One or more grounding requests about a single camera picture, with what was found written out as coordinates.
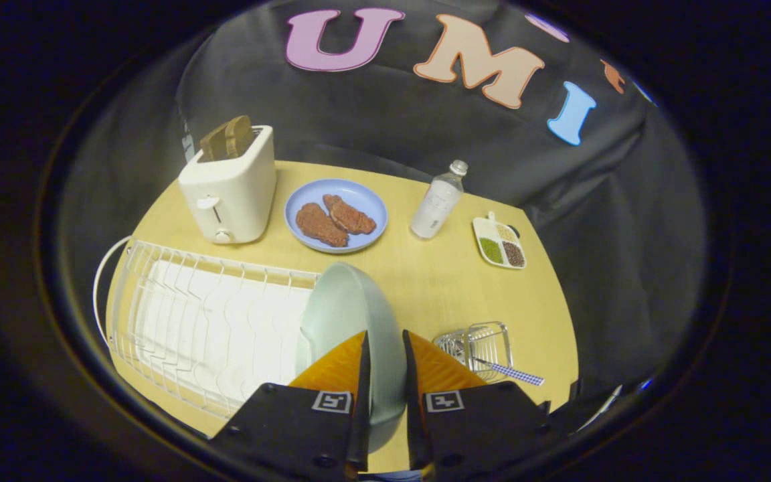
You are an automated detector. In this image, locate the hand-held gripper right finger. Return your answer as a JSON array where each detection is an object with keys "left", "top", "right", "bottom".
[{"left": 402, "top": 329, "right": 553, "bottom": 479}]

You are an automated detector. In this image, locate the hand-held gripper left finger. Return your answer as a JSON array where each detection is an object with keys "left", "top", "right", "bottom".
[{"left": 209, "top": 329, "right": 373, "bottom": 480}]

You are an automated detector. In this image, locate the silver wire basket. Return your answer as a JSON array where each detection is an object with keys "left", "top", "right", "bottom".
[{"left": 433, "top": 321, "right": 513, "bottom": 382}]

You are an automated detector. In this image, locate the pale green plate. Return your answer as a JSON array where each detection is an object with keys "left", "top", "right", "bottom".
[{"left": 296, "top": 262, "right": 408, "bottom": 454}]

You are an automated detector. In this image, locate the spoon with blue checkered handle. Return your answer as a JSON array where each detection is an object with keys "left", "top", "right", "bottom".
[{"left": 454, "top": 340, "right": 545, "bottom": 387}]

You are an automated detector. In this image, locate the white wire dish rack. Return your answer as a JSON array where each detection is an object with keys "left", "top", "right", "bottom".
[{"left": 94, "top": 236, "right": 323, "bottom": 420}]

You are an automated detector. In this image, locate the blue plate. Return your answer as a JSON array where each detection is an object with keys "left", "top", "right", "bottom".
[{"left": 284, "top": 178, "right": 389, "bottom": 254}]

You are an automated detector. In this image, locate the white divided condiment tray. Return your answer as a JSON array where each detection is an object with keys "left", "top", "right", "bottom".
[{"left": 472, "top": 212, "right": 527, "bottom": 270}]

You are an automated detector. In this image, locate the brown meat patty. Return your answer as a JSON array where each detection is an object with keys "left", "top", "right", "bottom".
[
  {"left": 295, "top": 203, "right": 349, "bottom": 248},
  {"left": 323, "top": 194, "right": 377, "bottom": 235}
]

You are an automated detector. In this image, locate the clear plastic bottle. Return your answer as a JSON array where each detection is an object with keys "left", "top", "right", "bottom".
[{"left": 410, "top": 159, "right": 469, "bottom": 240}]

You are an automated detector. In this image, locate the white toaster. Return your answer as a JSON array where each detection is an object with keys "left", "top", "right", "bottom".
[{"left": 178, "top": 125, "right": 277, "bottom": 245}]

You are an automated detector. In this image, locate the black backdrop cloth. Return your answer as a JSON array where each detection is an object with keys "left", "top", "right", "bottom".
[{"left": 61, "top": 0, "right": 707, "bottom": 402}]

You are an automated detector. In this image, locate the brown toast slice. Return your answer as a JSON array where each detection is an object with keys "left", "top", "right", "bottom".
[{"left": 199, "top": 115, "right": 254, "bottom": 161}]

